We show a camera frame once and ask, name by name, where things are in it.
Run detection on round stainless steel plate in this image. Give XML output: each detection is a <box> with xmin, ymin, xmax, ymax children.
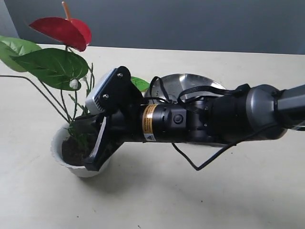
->
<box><xmin>143</xmin><ymin>73</ymin><xmax>225</xmax><ymax>104</ymax></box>

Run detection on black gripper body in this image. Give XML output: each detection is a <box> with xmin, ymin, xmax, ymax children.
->
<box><xmin>95</xmin><ymin>104</ymin><xmax>190</xmax><ymax>165</ymax></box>

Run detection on white scalloped plastic pot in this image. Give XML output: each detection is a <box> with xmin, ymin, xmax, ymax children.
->
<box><xmin>50</xmin><ymin>123</ymin><xmax>112</xmax><ymax>178</ymax></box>

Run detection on artificial red anthurium plant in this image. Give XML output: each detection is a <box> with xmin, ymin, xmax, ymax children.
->
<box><xmin>0</xmin><ymin>1</ymin><xmax>151</xmax><ymax>148</ymax></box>

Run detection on dark soil in pot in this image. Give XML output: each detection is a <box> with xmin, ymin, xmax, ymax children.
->
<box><xmin>61</xmin><ymin>135</ymin><xmax>96</xmax><ymax>166</ymax></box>

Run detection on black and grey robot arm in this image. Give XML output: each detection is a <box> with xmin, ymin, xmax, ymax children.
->
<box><xmin>73</xmin><ymin>84</ymin><xmax>305</xmax><ymax>171</ymax></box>

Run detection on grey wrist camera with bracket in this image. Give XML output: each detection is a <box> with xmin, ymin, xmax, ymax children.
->
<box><xmin>85</xmin><ymin>66</ymin><xmax>143</xmax><ymax>116</ymax></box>

